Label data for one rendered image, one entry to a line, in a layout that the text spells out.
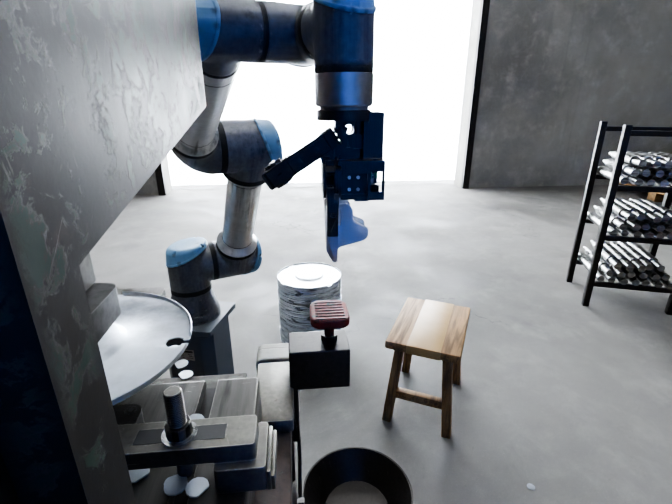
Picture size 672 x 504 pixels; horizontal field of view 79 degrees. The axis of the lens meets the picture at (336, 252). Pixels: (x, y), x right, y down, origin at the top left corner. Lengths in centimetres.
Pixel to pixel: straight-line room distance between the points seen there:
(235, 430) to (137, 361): 15
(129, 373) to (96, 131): 35
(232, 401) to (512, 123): 528
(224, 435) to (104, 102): 33
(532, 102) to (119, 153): 557
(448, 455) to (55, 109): 143
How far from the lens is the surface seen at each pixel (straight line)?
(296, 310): 179
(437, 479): 143
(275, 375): 71
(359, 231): 58
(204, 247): 122
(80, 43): 22
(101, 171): 22
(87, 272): 48
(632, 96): 646
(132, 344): 58
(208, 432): 46
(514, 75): 559
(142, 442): 48
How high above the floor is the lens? 107
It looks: 21 degrees down
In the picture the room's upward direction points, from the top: straight up
